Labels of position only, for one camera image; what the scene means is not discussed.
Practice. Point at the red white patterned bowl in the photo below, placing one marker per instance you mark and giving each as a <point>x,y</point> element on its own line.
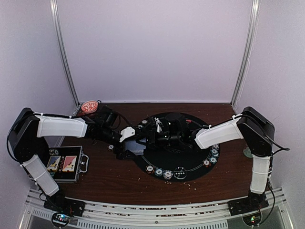
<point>89,106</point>

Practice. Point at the green white chips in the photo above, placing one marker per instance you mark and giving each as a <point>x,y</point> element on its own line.
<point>213,160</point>
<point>158,172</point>

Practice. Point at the chips in case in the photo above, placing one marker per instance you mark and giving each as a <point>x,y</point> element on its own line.
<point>53,152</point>

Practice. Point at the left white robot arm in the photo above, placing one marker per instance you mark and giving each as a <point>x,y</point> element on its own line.
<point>27,145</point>

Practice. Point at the round black poker mat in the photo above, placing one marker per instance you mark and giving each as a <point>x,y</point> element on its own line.
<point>170,160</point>

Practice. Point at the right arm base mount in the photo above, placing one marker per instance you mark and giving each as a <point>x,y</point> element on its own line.
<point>246,205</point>

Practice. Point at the aluminium poker case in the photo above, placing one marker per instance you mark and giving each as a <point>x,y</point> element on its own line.
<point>81,165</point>

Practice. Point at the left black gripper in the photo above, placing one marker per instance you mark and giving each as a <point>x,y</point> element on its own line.
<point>123,155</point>

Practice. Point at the blue card deck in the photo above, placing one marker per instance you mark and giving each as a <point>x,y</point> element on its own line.
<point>134,147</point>

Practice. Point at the aluminium front rail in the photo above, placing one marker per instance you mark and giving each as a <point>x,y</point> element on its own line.
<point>211,215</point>

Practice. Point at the yellow blue card box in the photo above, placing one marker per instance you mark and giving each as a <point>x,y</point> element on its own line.
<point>53,163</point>

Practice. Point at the left aluminium frame post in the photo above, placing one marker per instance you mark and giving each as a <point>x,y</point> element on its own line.
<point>63,54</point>

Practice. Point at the aluminium frame post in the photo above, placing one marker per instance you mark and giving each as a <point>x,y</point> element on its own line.
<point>250,38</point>
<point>63,54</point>

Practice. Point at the blue white chips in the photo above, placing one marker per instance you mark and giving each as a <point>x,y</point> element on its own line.
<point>215,149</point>
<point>167,174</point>

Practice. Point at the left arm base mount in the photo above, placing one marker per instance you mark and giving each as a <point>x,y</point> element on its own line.
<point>65,205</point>

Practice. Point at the right aluminium frame post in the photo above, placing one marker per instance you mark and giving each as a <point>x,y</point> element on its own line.
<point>250,38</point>

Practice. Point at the white green paper cup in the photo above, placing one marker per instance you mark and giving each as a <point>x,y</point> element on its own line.
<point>247,152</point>

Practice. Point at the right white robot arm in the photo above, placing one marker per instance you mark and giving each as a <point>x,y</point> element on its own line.
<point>256,132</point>

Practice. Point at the red card box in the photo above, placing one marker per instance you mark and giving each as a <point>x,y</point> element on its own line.
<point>69,164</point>

